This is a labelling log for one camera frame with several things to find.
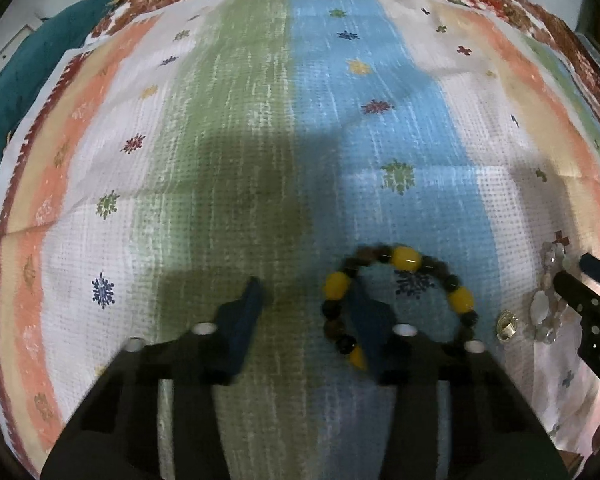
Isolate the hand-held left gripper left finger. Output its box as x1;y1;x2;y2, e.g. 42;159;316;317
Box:
40;276;266;480

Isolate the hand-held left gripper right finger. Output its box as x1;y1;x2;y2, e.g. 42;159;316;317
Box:
347;285;571;480

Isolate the clear crystal bead bracelet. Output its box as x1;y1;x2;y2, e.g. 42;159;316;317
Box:
529;241;583;345

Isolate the yellow and dark bead bracelet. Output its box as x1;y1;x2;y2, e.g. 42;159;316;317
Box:
320;244;481;372

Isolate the pastel striped cloth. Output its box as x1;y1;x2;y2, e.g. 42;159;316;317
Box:
0;0;600;480

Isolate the teal pillow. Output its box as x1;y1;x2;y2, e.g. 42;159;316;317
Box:
0;0;113;176

